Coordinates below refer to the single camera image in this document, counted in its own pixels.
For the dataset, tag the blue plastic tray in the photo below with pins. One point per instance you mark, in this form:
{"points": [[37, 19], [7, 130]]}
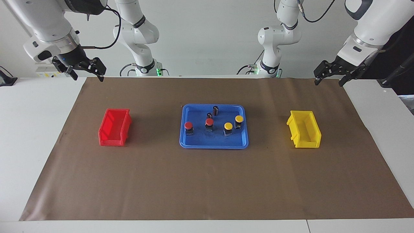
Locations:
{"points": [[197, 139]]}

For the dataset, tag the yellow push button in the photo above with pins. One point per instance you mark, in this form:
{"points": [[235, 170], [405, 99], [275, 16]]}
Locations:
{"points": [[228, 126], [239, 118]]}

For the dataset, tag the red plastic bin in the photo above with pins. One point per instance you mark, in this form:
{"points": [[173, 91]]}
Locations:
{"points": [[111, 141]]}

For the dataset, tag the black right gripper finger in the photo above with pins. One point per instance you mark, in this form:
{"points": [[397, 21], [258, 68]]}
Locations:
{"points": [[72, 72], [101, 76]]}

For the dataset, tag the red push button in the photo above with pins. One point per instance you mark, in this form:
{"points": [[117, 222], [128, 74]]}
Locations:
{"points": [[209, 121], [188, 125]]}

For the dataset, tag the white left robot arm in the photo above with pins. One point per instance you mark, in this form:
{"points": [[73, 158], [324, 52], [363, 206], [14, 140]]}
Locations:
{"points": [[372, 26]]}

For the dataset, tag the brown paper table mat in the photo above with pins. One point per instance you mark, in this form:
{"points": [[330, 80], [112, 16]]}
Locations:
{"points": [[207, 181]]}

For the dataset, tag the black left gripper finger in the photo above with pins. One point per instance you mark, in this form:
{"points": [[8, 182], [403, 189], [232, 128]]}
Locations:
{"points": [[323, 69], [349, 76]]}

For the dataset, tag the yellow plastic bin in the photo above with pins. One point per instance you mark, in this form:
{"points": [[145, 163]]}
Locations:
{"points": [[307, 144]]}

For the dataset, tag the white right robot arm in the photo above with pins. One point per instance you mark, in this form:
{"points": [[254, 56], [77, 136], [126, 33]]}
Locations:
{"points": [[48, 22]]}

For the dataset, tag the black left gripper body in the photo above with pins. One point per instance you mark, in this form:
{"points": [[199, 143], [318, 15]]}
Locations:
{"points": [[344, 66]]}

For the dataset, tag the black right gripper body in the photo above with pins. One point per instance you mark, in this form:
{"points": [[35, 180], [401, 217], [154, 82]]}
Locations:
{"points": [[76, 58]]}

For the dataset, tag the black clamp mount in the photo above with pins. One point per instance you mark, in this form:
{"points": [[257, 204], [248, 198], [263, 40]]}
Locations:
{"points": [[6, 81]]}

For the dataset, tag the black background panel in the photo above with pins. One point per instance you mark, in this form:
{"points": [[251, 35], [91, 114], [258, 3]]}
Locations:
{"points": [[397, 48]]}

